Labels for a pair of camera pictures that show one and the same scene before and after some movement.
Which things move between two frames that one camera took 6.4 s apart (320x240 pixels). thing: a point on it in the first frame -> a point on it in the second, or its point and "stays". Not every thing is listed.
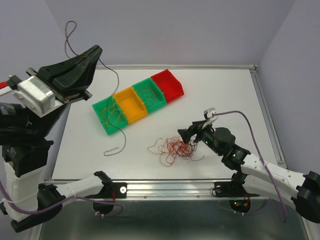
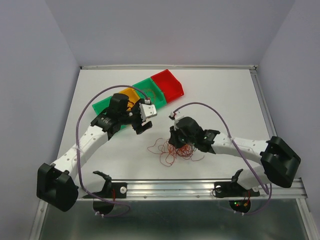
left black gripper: (79, 77) -> (138, 127)
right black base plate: (233, 189) stays
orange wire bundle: (173, 147) stays
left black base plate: (114, 190) stays
